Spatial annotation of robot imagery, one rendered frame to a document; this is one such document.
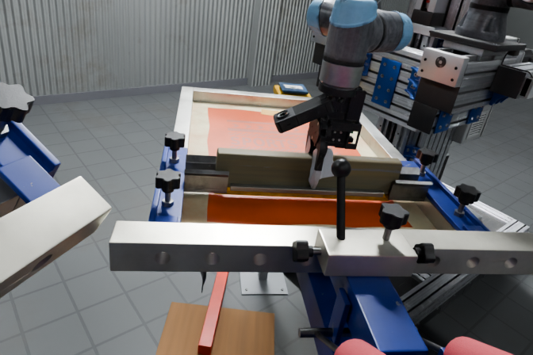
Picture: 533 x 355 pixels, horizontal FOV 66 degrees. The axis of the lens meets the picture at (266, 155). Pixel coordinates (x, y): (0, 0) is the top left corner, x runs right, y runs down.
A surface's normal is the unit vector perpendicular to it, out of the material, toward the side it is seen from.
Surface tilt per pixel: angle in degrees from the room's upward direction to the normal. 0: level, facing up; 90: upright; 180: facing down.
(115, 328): 0
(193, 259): 90
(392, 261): 90
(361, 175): 89
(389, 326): 0
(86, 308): 0
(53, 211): 32
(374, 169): 89
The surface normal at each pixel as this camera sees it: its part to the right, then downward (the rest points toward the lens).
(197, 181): 0.13, 0.45
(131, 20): 0.62, 0.41
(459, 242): 0.13, -0.89
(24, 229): 0.59, -0.61
